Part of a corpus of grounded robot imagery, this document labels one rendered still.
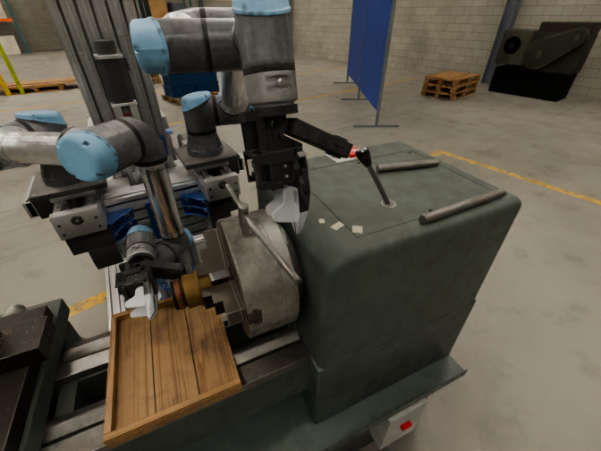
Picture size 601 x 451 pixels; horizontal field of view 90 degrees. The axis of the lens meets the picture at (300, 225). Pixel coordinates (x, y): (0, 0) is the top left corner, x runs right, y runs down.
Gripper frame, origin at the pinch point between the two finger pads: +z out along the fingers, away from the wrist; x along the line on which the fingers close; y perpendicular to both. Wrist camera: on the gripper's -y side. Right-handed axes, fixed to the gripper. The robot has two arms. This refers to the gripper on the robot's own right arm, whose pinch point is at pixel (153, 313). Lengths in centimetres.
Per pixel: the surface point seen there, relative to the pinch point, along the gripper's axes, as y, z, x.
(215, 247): -17.2, -6.7, 8.9
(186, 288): -8.4, -0.8, 3.8
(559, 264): -276, -19, -108
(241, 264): -20.8, 6.5, 12.8
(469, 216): -74, 18, 17
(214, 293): -14.1, 2.3, 2.7
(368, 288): -46, 19, 6
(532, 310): -211, 1, -108
